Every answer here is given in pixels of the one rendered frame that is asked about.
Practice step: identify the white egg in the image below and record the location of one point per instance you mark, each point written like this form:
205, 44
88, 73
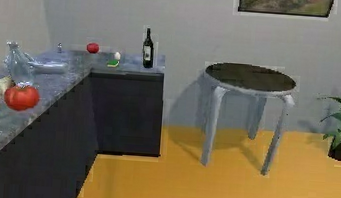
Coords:
117, 55

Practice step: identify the clear glass bottle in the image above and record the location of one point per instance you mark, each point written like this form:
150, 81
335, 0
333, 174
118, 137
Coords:
18, 66

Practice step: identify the green sponge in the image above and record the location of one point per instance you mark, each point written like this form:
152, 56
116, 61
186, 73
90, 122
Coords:
113, 63

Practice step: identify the dark wine bottle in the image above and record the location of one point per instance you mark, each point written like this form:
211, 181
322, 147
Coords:
148, 50

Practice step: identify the round grey stool table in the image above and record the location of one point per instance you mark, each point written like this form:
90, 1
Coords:
250, 80

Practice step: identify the large red tomato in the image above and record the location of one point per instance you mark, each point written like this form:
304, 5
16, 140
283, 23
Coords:
22, 97

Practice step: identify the black cabinet with marble worktop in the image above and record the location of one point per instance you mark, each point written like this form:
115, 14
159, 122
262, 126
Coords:
120, 113

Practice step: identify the small red apple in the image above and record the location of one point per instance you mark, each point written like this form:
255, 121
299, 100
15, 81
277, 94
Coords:
93, 47

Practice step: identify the framed landscape picture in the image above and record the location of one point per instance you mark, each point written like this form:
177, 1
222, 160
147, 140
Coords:
285, 3

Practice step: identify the small grey shaker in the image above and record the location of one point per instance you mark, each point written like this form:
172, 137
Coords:
59, 48

